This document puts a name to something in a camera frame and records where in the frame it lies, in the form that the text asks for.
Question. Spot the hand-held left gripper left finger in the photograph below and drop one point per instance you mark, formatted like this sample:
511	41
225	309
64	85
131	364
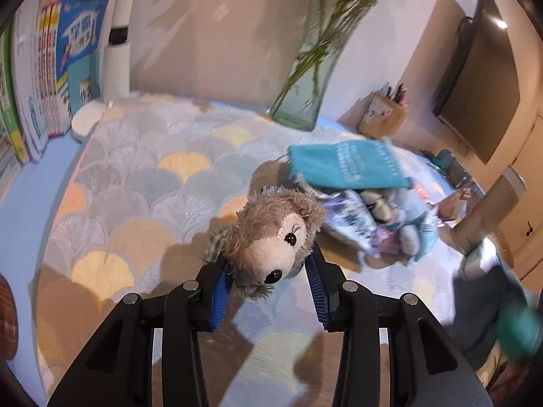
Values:
218	301

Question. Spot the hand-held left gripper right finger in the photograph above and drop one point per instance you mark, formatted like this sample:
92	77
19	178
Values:
317	292

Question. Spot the brown plush toy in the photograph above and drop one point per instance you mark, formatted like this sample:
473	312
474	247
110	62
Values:
271	237

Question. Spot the printed plastic packet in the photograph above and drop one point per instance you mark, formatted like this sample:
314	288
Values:
352	220

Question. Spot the grey plush toy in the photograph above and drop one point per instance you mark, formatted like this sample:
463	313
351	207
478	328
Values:
382	207

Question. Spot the teal cloth pouch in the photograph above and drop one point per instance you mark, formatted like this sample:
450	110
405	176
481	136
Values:
348	165

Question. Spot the fan patterned mat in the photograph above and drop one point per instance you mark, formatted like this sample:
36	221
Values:
148	186

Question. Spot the dark teal object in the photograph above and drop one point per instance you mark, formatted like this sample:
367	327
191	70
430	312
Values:
452	167

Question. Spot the cardboard pen holder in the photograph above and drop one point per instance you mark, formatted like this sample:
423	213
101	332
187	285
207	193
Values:
382	118

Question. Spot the glass vase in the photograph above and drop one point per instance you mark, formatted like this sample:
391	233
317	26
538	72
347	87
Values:
303	101

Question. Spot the brown woven object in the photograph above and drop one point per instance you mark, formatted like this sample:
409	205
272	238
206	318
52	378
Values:
7	318

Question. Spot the bunch of pens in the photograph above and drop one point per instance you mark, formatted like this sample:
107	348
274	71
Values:
394	93

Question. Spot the white round disc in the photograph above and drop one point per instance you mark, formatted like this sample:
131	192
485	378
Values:
87	121

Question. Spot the white cylinder device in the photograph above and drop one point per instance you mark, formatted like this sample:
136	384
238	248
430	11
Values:
118	63

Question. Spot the green cover book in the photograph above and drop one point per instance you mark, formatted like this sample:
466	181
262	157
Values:
10	114

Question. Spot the blue cover book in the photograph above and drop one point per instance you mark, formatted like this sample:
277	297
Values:
82	51

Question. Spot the red striped books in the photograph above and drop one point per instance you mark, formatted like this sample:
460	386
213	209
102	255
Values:
47	72

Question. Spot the white cover book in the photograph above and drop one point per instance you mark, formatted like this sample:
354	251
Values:
27	72

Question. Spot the black wall television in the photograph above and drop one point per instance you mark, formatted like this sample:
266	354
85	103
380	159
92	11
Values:
479	80

